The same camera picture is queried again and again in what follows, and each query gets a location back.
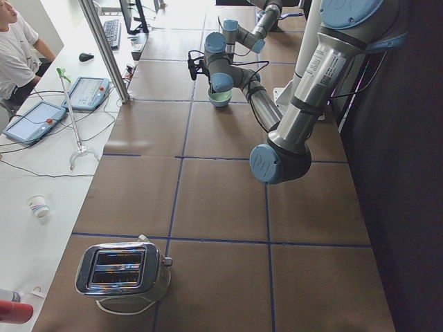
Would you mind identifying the far teach pendant tablet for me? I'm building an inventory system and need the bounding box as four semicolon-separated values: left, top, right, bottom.
68;77;110;111

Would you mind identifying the near teach pendant tablet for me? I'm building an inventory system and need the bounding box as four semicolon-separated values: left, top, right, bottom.
3;100;66;145

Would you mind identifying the aluminium frame post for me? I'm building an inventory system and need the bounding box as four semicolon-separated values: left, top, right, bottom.
79;0;130;104

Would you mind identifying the green bowl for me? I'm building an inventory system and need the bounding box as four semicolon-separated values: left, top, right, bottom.
208;89;233;108

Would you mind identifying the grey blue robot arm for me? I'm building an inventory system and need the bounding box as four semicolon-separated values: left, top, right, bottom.
201;1;410;184
221;0;283;55

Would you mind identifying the reacher grabber tool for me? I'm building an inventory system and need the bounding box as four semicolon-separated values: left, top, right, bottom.
56;67;100;171

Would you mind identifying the black keyboard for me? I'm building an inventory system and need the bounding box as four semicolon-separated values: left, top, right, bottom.
102;19;121;50

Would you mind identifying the black monitor stand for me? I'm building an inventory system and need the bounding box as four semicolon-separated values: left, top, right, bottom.
119;0;149;35

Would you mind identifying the red bottle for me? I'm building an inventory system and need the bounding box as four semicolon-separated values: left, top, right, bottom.
1;300;34;324

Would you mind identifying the blue saucepan with lid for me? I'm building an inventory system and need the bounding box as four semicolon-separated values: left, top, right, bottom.
255;10;304;32

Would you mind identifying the black computer mouse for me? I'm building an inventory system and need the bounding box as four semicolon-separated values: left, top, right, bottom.
78;53;94;62

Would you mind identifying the white paper cup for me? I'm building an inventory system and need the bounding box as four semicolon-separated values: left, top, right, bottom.
27;195;49;218

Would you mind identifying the teach pendant tablet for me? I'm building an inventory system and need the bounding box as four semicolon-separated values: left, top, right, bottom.
3;100;66;145
68;77;110;111

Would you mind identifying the silver toaster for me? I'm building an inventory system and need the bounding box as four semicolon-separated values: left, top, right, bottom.
75;235;173;316

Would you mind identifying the seated person white shirt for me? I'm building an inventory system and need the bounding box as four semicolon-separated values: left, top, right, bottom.
1;1;55;107

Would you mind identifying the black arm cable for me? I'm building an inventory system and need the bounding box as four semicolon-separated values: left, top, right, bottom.
229;60;270;132

